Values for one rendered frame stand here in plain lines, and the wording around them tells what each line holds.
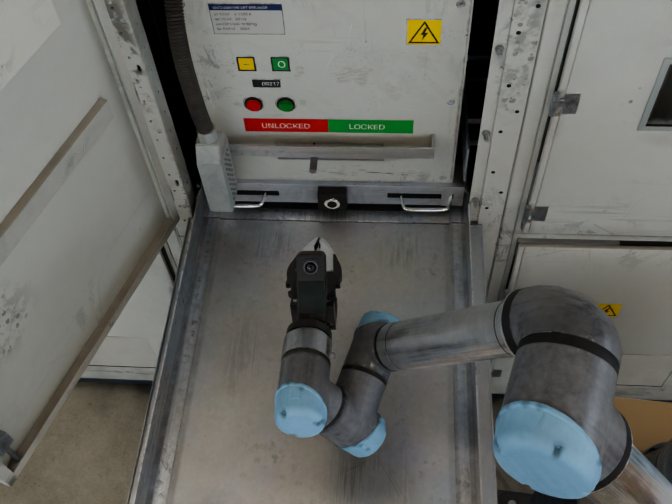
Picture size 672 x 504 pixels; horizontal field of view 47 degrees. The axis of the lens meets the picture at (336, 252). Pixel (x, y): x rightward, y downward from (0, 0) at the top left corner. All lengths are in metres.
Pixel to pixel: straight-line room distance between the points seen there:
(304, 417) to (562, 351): 0.39
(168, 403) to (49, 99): 0.57
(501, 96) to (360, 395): 0.56
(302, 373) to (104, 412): 1.41
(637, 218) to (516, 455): 0.85
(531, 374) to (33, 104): 0.82
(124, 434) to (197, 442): 1.01
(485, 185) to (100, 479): 1.42
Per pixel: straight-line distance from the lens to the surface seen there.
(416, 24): 1.31
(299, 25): 1.33
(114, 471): 2.39
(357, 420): 1.17
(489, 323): 1.02
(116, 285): 1.60
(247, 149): 1.49
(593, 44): 1.29
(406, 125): 1.47
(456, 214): 1.64
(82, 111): 1.36
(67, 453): 2.45
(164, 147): 1.52
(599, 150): 1.47
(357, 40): 1.34
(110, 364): 2.35
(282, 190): 1.62
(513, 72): 1.33
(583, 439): 0.87
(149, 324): 2.08
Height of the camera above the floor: 2.14
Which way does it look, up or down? 55 degrees down
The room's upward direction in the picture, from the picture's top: 5 degrees counter-clockwise
